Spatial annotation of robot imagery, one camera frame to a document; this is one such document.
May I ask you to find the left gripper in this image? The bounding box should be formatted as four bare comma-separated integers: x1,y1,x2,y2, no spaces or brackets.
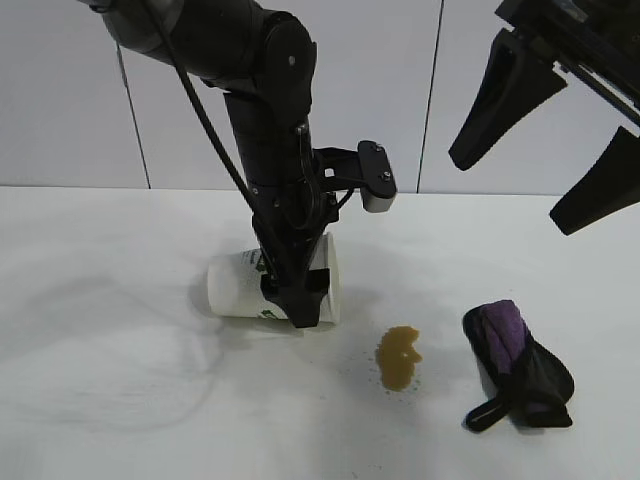
249,182,341,330

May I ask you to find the black and purple cloth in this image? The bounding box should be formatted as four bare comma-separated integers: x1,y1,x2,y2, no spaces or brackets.
462,299,575,434

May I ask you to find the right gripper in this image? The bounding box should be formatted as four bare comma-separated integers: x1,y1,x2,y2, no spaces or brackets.
448,0,640,236

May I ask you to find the left camera mount bracket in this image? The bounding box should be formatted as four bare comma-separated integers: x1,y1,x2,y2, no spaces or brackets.
312,145,369,194

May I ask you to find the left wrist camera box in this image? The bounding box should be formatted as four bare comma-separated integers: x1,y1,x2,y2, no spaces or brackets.
357,140,399,212

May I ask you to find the brown liquid spill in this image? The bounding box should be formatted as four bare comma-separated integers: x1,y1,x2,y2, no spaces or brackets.
369,324,425,394

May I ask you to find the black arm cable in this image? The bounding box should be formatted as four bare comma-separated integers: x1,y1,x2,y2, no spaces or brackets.
137,0,281,281

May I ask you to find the white paper coffee cup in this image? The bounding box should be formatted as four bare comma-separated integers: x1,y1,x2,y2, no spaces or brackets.
207,230,344,327

